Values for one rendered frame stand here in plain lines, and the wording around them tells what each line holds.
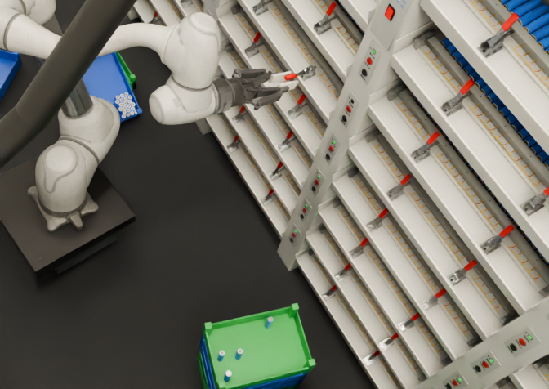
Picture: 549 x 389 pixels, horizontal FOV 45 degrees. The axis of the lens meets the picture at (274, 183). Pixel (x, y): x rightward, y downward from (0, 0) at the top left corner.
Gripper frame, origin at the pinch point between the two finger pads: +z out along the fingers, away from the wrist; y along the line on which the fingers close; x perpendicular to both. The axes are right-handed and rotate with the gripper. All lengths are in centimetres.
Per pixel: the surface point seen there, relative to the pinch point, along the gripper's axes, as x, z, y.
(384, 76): 28.9, -0.6, 25.4
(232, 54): -34, 20, -41
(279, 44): 0.4, 7.2, -13.1
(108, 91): -88, 0, -77
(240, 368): -67, -21, 54
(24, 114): 84, -104, 59
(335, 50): 19.2, 2.8, 7.6
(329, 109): 0.7, 7.7, 12.9
